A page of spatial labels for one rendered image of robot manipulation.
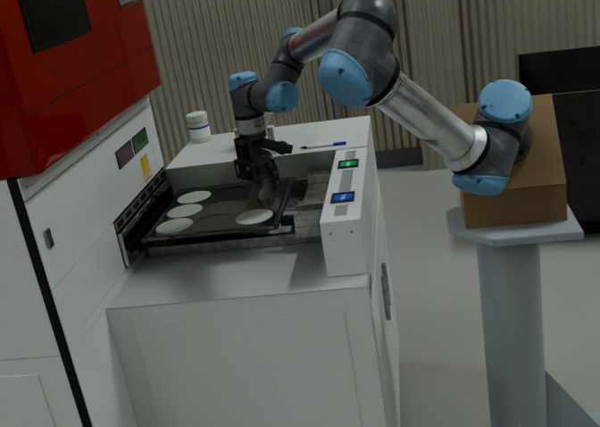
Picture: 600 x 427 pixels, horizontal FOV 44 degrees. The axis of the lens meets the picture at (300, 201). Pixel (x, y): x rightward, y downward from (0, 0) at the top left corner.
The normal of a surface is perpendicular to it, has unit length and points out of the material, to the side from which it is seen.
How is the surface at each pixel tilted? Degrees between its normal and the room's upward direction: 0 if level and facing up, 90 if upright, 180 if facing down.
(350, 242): 90
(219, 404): 90
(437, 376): 0
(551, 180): 49
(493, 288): 90
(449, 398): 0
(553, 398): 90
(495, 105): 42
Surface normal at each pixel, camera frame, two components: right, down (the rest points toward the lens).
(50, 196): 0.98, -0.11
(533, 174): -0.20, -0.33
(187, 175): -0.11, 0.37
